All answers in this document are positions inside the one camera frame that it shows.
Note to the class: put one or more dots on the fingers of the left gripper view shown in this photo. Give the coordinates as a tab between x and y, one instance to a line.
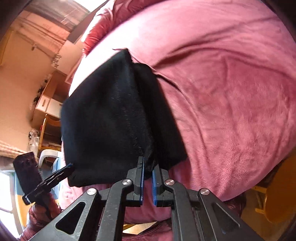
64	172

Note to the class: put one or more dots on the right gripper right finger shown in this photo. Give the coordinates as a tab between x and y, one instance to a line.
197	215

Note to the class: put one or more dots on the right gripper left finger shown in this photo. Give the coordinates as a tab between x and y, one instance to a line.
98	215

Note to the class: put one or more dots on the black pants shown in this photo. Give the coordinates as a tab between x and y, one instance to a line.
116	115

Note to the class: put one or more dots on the right forearm maroon puffer sleeve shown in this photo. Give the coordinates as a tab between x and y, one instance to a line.
34	225

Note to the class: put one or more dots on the person left hand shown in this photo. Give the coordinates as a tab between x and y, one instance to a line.
44	213

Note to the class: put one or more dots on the white plastic chair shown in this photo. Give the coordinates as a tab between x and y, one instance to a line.
48	153

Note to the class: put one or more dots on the wooden shelf desk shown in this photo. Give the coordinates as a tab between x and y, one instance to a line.
50	134

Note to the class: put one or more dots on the white floral panel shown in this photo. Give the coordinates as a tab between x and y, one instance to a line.
67	57

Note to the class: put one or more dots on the dark wooden headboard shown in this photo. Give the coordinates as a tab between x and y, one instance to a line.
79	30

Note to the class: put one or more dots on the bed with pink sheet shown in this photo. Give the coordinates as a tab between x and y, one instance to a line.
227	69

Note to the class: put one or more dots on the pink window curtains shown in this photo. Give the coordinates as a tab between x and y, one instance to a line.
47	24

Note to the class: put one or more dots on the maroon duvet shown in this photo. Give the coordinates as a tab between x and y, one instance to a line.
109	17

